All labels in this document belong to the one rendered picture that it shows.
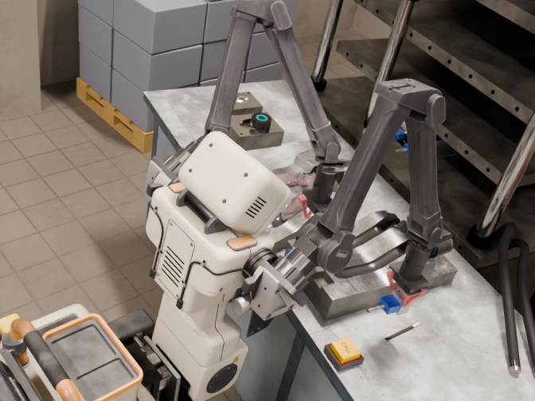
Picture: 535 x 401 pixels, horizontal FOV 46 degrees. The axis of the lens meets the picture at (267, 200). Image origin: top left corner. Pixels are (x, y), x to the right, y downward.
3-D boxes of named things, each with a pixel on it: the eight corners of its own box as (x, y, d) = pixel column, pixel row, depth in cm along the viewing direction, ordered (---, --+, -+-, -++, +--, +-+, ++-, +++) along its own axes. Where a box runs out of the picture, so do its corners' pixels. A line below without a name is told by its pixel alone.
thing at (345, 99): (474, 270, 224) (480, 258, 220) (294, 92, 308) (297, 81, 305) (617, 227, 263) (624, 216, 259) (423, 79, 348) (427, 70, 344)
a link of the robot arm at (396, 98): (378, 63, 130) (413, 77, 123) (415, 80, 139) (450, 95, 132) (291, 249, 141) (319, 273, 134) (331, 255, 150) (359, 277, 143)
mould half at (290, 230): (267, 257, 198) (274, 231, 192) (213, 213, 211) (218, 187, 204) (362, 204, 230) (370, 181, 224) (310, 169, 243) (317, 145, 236)
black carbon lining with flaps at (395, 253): (337, 286, 184) (345, 262, 178) (309, 250, 194) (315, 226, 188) (426, 261, 200) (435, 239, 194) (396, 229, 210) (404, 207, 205)
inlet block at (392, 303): (370, 324, 168) (376, 310, 165) (360, 310, 171) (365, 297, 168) (407, 313, 174) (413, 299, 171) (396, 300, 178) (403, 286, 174)
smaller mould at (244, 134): (236, 152, 243) (240, 137, 239) (220, 131, 253) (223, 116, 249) (281, 145, 253) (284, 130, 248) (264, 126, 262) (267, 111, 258)
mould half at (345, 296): (325, 321, 181) (336, 289, 173) (282, 261, 198) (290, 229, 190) (451, 282, 204) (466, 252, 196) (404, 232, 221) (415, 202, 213)
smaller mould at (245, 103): (224, 122, 259) (227, 110, 255) (212, 107, 267) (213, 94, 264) (260, 118, 267) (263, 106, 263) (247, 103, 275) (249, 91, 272)
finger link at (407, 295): (403, 291, 176) (413, 266, 170) (419, 309, 171) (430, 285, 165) (384, 297, 172) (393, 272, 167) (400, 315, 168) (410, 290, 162)
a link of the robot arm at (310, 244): (287, 249, 137) (302, 262, 134) (319, 216, 139) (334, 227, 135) (304, 270, 144) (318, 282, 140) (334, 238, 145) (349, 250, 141)
